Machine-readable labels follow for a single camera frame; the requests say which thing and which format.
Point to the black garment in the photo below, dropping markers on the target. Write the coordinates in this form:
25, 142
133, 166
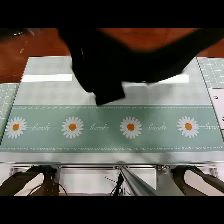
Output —
110, 63

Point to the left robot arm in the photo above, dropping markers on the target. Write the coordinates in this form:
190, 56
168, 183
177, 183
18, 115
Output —
23, 181

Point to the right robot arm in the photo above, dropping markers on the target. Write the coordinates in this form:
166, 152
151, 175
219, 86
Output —
200, 180

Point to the silver frame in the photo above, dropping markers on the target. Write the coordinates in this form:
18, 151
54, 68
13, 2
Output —
140, 181

